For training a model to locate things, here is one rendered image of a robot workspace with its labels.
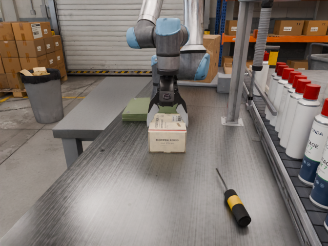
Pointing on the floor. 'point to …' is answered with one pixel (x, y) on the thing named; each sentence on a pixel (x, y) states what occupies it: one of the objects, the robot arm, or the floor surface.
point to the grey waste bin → (46, 101)
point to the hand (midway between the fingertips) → (167, 127)
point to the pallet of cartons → (27, 53)
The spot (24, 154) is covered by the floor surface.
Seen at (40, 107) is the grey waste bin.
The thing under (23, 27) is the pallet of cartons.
